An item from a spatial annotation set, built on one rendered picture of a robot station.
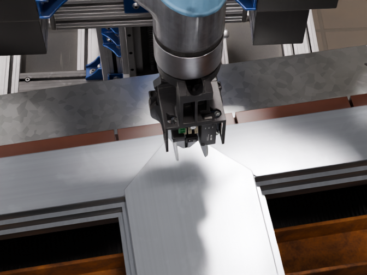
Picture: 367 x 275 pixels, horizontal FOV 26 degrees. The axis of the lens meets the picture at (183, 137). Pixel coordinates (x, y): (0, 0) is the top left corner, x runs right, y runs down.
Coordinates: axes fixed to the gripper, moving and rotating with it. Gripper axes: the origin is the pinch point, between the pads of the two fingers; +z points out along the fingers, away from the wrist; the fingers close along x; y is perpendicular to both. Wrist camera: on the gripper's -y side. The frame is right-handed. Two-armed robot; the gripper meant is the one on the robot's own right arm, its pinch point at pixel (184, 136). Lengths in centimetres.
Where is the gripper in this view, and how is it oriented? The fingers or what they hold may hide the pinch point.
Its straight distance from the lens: 105.2
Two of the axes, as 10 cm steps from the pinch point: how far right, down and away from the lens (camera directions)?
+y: 1.7, 8.4, -5.2
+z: 0.0, 5.3, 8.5
